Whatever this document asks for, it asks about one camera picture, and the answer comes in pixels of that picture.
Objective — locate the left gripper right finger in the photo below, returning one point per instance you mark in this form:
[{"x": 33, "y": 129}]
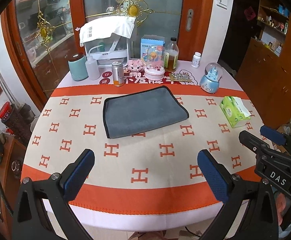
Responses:
[{"x": 260, "y": 220}]

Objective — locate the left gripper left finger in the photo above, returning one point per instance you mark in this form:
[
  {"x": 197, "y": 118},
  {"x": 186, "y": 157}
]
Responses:
[{"x": 30, "y": 219}]

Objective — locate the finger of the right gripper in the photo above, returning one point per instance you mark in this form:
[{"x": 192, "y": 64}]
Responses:
[
  {"x": 250, "y": 141},
  {"x": 273, "y": 135}
]

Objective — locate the purple and grey towel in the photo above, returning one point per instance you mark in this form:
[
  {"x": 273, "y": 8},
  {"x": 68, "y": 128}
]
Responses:
[{"x": 141, "y": 112}]

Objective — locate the green tissue pack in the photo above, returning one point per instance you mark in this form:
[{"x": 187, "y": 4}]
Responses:
[{"x": 235, "y": 111}]

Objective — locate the wooden shelf cabinet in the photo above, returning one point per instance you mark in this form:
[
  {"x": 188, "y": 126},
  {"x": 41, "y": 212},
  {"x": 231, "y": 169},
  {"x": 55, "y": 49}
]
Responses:
[{"x": 265, "y": 73}]

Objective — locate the blue snow globe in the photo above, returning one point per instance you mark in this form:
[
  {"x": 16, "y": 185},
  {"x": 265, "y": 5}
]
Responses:
[{"x": 211, "y": 80}]

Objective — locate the red lidded jar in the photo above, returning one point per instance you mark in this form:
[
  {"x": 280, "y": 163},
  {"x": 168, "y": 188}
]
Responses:
[{"x": 6, "y": 110}]

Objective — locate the red white printed mat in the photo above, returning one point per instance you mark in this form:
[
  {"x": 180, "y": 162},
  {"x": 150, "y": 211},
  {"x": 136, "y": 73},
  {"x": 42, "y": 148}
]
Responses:
[{"x": 139, "y": 78}]

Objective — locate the blister pill pack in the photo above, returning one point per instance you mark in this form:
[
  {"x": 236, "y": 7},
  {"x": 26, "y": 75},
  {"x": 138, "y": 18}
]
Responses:
[{"x": 180, "y": 77}]

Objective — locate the white pill bottle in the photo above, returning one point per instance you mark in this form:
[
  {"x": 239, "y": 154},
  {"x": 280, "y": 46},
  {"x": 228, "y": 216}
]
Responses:
[{"x": 196, "y": 60}]

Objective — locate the orange white H blanket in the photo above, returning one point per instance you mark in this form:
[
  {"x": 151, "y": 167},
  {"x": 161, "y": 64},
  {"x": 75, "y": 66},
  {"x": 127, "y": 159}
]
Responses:
[{"x": 151, "y": 173}]

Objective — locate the glass bottle amber liquid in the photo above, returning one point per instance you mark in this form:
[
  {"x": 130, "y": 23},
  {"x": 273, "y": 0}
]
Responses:
[{"x": 171, "y": 55}]

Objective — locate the pink dome music box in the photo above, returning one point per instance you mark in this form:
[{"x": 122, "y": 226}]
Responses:
[{"x": 154, "y": 67}]

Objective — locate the teal cylindrical container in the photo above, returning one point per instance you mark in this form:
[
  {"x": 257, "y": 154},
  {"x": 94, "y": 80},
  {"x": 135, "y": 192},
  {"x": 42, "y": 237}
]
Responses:
[{"x": 77, "y": 67}]

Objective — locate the white squeeze bottle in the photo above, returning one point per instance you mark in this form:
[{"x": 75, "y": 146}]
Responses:
[{"x": 92, "y": 68}]

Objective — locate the silver orange can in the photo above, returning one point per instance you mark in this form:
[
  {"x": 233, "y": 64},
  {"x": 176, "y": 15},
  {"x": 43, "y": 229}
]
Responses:
[{"x": 118, "y": 73}]

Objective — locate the pink block figure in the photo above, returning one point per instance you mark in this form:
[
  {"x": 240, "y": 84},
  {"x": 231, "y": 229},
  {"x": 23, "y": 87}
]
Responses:
[{"x": 136, "y": 66}]

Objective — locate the blue illustrated box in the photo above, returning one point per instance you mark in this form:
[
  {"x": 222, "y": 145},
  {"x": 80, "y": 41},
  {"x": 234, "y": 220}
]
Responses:
[{"x": 148, "y": 41}]

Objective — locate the white appliance with cloth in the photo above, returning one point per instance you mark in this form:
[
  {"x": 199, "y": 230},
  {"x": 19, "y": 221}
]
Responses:
[{"x": 107, "y": 39}]

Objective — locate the wooden glass door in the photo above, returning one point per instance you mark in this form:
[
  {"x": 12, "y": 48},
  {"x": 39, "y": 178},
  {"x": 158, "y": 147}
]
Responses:
[{"x": 42, "y": 35}]

